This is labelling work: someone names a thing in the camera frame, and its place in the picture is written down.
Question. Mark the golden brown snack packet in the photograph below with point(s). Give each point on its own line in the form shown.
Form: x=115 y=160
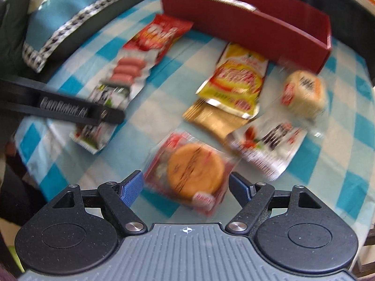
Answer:
x=214 y=121

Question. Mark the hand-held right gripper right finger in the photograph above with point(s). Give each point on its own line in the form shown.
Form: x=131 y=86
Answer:
x=237 y=188

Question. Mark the teal sofa with houndstooth trim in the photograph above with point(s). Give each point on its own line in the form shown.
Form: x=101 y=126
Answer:
x=73 y=3

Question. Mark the yellow mango snack packet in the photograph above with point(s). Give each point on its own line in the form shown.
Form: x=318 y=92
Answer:
x=234 y=76

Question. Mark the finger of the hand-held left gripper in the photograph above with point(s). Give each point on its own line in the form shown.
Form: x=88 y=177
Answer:
x=79 y=109

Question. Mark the round pale cake packet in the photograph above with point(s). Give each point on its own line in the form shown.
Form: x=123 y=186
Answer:
x=304 y=93

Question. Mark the orange bun red packet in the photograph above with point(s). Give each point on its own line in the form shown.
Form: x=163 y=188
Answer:
x=193 y=169

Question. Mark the red cardboard box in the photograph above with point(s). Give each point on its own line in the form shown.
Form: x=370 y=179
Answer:
x=263 y=41

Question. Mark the blue checkered tablecloth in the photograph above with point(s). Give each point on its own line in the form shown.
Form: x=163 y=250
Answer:
x=322 y=158

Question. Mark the red candy packet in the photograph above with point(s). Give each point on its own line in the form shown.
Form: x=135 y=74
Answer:
x=158 y=32

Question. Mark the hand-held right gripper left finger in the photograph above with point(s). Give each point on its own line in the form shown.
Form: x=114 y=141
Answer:
x=133 y=186

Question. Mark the white and red snack packet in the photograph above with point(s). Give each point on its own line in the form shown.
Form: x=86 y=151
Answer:
x=263 y=149

